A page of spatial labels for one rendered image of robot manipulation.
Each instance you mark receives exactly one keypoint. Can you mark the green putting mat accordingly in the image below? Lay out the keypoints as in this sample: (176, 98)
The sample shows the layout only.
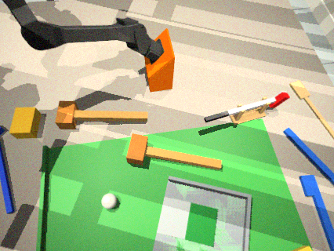
(81, 174)

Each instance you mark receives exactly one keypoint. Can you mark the white golf ball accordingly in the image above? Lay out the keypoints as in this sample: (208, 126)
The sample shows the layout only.
(109, 201)

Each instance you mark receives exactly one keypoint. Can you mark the red golf putter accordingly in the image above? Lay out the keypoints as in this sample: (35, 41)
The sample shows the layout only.
(274, 102)

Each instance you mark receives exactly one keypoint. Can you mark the orange mallet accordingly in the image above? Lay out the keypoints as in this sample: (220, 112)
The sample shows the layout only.
(138, 149)
(68, 114)

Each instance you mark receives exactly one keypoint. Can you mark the wooden spoon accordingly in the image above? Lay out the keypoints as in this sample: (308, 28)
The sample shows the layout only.
(302, 93)

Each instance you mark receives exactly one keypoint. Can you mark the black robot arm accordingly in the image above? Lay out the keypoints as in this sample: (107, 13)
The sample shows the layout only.
(43, 36)

